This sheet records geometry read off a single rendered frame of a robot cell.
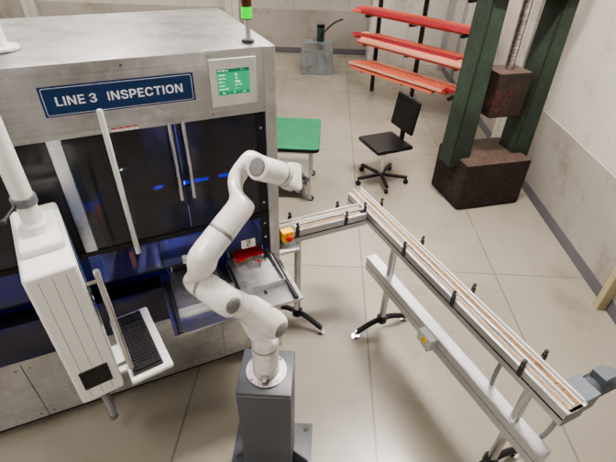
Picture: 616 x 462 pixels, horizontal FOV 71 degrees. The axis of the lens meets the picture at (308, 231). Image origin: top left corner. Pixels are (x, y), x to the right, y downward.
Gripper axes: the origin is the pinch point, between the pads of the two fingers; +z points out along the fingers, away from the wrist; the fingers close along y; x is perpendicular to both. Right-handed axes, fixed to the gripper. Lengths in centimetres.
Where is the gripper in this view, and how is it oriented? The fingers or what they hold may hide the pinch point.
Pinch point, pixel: (303, 180)
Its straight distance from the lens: 166.0
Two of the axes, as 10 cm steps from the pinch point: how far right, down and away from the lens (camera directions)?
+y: 0.3, 10.0, -0.4
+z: 4.7, 0.2, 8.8
